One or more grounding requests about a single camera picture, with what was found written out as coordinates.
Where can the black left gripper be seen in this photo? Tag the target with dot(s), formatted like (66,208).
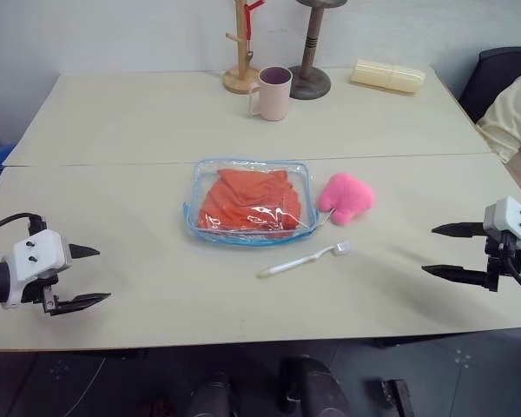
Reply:
(48,299)

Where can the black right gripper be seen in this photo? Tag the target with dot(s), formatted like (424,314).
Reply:
(499,252)

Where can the clear zip bag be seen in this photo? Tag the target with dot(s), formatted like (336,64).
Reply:
(252,239)

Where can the orange cloth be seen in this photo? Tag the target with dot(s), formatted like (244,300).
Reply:
(243,200)

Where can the pink plush toy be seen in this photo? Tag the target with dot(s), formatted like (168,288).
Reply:
(347,197)

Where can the cream cushion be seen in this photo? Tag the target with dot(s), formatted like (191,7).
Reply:
(512,117)

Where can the dark rectangular block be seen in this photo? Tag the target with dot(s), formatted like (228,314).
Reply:
(397,397)

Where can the white toothbrush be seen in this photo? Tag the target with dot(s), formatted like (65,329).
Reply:
(299,260)

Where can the black chair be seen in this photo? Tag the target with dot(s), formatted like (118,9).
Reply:
(482,87)

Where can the small dark rounded shape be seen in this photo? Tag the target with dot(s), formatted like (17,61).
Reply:
(210,397)

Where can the cream ribbed cup stack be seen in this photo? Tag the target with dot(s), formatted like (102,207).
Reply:
(386,77)

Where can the large dark rounded shape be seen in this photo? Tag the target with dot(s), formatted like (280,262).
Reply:
(312,386)

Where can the dark wooden hat stand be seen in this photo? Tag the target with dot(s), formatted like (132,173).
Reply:
(310,84)

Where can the pink plastic mug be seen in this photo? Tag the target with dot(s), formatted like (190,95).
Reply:
(274,100)

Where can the light wooden mug tree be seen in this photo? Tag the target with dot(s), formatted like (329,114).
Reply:
(242,65)

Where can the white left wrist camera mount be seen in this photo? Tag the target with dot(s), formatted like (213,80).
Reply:
(39,256)

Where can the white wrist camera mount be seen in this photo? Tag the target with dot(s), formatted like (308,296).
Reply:
(505,215)
(39,256)

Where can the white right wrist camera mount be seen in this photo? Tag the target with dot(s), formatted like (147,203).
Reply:
(505,215)

